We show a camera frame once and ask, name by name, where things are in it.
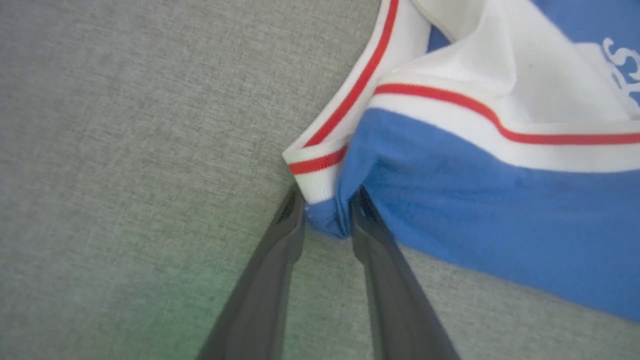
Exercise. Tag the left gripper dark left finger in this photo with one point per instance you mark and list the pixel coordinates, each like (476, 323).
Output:
(265, 300)

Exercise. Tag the blue white red sports garment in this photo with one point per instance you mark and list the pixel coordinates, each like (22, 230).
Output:
(500, 210)

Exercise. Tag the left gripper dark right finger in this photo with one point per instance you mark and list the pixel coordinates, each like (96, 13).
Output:
(395, 300)

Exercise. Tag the grey fabric sofa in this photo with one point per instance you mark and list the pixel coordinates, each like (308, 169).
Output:
(125, 150)

